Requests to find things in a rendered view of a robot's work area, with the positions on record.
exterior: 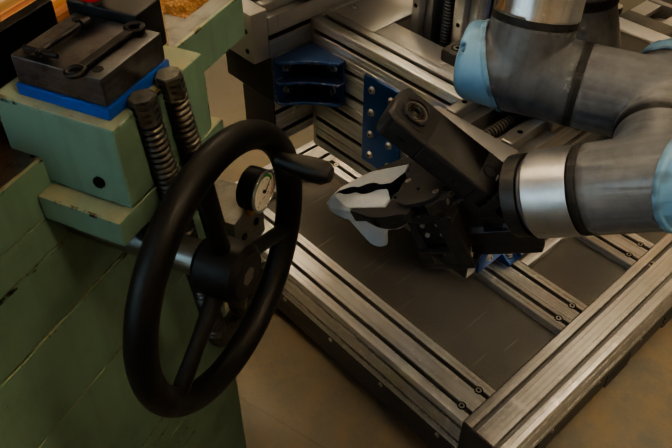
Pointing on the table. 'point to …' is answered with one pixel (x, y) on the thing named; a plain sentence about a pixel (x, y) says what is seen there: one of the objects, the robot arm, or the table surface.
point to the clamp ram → (23, 33)
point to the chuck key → (59, 38)
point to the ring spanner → (103, 50)
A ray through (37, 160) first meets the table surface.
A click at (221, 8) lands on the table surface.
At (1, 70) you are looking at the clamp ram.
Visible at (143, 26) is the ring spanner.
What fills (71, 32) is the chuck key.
